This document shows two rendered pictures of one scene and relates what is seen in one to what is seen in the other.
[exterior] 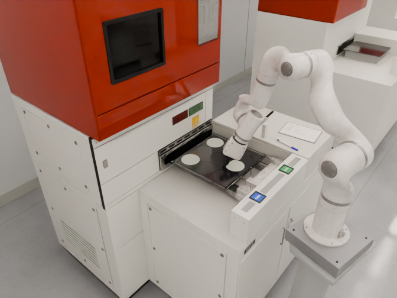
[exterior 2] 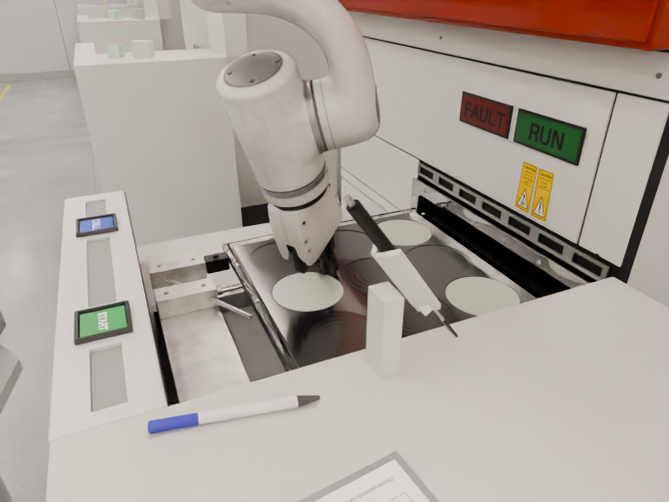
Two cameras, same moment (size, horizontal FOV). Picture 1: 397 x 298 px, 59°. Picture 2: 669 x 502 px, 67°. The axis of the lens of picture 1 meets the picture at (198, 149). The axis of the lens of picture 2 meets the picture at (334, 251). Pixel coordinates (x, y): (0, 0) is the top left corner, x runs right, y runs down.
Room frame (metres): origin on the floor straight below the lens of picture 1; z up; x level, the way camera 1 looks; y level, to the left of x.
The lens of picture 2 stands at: (1.77, -0.71, 1.29)
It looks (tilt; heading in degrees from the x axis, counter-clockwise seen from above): 29 degrees down; 116
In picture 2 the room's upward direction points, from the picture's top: straight up
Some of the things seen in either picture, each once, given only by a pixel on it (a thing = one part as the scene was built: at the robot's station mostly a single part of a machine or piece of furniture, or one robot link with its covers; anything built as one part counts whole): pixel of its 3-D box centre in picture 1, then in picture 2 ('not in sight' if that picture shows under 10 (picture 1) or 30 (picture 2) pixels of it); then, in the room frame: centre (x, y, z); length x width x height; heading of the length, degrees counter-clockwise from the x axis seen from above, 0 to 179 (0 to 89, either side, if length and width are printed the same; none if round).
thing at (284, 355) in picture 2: (246, 171); (257, 305); (1.43, -0.25, 0.90); 0.38 x 0.01 x 0.01; 140
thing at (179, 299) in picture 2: (254, 184); (186, 297); (1.33, -0.27, 0.89); 0.08 x 0.03 x 0.03; 50
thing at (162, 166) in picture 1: (187, 146); (484, 246); (1.67, 0.06, 0.89); 0.44 x 0.02 x 0.10; 140
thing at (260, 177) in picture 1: (262, 181); (199, 347); (1.39, -0.32, 0.87); 0.36 x 0.08 x 0.03; 140
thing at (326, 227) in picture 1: (331, 213); not in sight; (1.05, -0.55, 0.96); 0.19 x 0.19 x 0.18
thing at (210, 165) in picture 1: (218, 158); (375, 276); (1.54, -0.11, 0.90); 0.34 x 0.34 x 0.01; 50
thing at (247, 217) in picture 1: (271, 194); (111, 314); (1.26, -0.35, 0.89); 0.55 x 0.09 x 0.14; 140
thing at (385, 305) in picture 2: (262, 125); (401, 304); (1.66, -0.35, 1.03); 0.06 x 0.04 x 0.13; 50
